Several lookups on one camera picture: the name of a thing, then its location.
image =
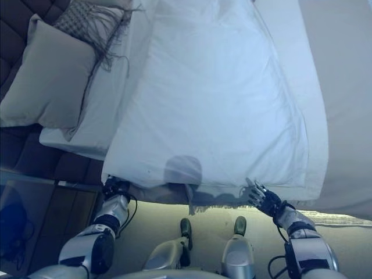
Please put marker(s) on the wooden nightstand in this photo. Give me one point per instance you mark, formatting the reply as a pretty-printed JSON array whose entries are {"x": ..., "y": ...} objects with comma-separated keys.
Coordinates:
[{"x": 67, "y": 221}]

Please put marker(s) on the patterned fringed cushion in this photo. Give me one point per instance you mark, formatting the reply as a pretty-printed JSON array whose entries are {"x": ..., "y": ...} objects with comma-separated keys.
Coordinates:
[{"x": 78, "y": 17}]

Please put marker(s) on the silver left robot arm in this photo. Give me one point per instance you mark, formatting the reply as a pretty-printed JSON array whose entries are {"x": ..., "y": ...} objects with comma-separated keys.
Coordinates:
[{"x": 110, "y": 209}]

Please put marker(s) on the silver robot leg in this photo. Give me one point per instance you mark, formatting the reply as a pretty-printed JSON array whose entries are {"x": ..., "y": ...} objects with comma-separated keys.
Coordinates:
[
  {"x": 165, "y": 253},
  {"x": 236, "y": 253}
]

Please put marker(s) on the white duvet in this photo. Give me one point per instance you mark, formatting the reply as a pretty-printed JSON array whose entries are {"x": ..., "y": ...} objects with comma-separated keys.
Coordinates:
[{"x": 203, "y": 101}]

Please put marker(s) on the silver right robot leg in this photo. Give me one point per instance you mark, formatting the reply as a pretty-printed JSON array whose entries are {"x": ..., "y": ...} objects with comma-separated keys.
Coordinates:
[{"x": 236, "y": 253}]

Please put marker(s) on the silver left robot leg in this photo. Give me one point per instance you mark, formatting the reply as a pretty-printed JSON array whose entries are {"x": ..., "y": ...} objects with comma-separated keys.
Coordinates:
[{"x": 165, "y": 253}]

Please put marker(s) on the dark right robot foot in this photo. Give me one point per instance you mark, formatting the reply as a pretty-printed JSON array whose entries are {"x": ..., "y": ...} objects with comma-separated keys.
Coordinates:
[{"x": 240, "y": 225}]

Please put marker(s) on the dark robot foot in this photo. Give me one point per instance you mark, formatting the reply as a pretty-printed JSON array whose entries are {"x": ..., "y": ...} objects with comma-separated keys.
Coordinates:
[
  {"x": 186, "y": 226},
  {"x": 240, "y": 225}
]

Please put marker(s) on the white pillow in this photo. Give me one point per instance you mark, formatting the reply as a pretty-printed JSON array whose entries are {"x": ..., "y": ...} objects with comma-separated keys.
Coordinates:
[{"x": 101, "y": 116}]

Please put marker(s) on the white bed sheet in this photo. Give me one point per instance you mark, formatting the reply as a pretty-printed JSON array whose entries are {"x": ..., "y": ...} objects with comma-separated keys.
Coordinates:
[{"x": 348, "y": 101}]

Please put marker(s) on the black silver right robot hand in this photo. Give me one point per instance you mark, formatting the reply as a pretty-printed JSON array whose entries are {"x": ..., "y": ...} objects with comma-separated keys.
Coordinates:
[{"x": 267, "y": 200}]

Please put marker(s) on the dark left robot foot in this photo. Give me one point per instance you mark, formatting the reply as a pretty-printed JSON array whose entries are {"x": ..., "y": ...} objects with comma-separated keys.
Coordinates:
[{"x": 186, "y": 226}]

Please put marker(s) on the grey robot torso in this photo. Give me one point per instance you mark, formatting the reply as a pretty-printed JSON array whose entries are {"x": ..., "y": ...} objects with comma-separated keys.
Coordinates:
[{"x": 174, "y": 276}]

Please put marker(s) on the beige pillow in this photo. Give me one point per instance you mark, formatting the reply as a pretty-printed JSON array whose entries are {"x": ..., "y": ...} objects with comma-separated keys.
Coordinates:
[{"x": 49, "y": 81}]

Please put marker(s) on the brown upholstered bed frame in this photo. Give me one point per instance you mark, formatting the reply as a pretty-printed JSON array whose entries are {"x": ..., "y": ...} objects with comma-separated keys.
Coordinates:
[{"x": 43, "y": 151}]

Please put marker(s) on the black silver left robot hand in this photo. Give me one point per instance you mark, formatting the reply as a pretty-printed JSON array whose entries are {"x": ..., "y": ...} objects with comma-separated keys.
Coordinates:
[{"x": 114, "y": 187}]

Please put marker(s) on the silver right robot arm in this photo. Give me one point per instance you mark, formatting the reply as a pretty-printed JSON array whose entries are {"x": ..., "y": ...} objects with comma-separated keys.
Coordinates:
[{"x": 296, "y": 221}]

